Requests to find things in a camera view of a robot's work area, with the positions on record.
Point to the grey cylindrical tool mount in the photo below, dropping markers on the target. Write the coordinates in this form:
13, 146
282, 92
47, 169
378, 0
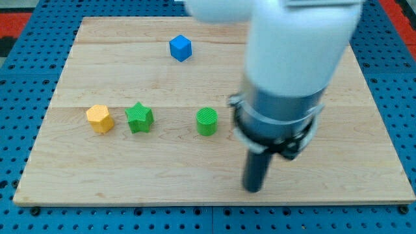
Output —
270, 123

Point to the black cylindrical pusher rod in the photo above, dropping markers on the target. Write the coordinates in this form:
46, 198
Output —
255, 170

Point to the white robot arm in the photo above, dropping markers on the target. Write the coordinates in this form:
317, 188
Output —
292, 51

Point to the yellow hexagon block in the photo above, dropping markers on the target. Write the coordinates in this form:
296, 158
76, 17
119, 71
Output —
99, 118

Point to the green cylinder block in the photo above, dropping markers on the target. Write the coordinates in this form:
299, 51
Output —
206, 121

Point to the wooden board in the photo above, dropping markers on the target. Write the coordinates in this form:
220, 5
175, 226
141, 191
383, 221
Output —
119, 61

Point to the green star block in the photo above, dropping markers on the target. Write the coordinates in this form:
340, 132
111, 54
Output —
139, 118

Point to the blue cube block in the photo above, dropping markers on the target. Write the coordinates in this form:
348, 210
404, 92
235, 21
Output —
180, 48

